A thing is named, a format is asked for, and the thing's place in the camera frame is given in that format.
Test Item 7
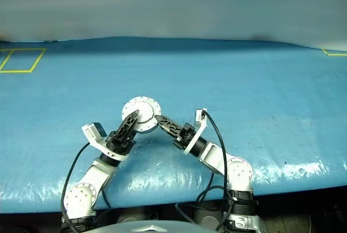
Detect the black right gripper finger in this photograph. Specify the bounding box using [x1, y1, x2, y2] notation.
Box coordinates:
[156, 115, 183, 139]

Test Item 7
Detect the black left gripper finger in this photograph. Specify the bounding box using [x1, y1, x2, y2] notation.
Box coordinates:
[118, 109, 140, 140]

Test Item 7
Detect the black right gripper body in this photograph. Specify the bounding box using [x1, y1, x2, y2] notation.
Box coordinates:
[173, 121, 197, 150]

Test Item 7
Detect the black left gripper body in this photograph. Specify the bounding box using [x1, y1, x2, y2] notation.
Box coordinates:
[105, 130, 136, 154]

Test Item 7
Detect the black motor rotor bell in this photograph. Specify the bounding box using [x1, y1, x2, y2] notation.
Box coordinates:
[121, 96, 162, 132]

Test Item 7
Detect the dark round cylinder under table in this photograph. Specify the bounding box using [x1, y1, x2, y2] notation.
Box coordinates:
[193, 202, 231, 224]
[118, 207, 150, 223]

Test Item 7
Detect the blue plastic table cover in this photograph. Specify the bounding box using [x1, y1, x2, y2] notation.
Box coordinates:
[0, 36, 347, 215]

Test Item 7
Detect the grey robot torso with emblem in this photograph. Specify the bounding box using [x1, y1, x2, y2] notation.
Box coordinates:
[94, 219, 196, 233]

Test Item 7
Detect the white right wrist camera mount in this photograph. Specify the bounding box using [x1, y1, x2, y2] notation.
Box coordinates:
[183, 107, 209, 156]

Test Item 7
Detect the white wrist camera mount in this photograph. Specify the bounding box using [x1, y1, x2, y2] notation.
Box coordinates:
[183, 107, 209, 156]
[81, 121, 130, 162]

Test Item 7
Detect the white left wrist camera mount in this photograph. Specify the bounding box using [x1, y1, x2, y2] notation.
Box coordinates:
[81, 121, 130, 162]

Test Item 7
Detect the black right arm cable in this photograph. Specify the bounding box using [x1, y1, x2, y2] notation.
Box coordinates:
[175, 109, 237, 231]

